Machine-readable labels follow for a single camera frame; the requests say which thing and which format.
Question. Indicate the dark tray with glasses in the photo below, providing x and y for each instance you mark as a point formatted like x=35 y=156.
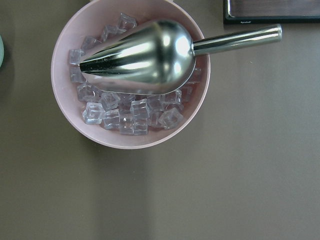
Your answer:
x=271 y=11

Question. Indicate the pile of clear ice cubes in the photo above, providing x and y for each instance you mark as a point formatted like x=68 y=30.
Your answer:
x=142 y=111

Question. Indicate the steel ice scoop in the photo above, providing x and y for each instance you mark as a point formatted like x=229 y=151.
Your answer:
x=159 y=56

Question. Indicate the pink bowl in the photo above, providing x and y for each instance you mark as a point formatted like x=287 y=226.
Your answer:
x=89 y=21

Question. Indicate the mint green bowl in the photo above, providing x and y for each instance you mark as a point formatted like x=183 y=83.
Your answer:
x=2 y=51

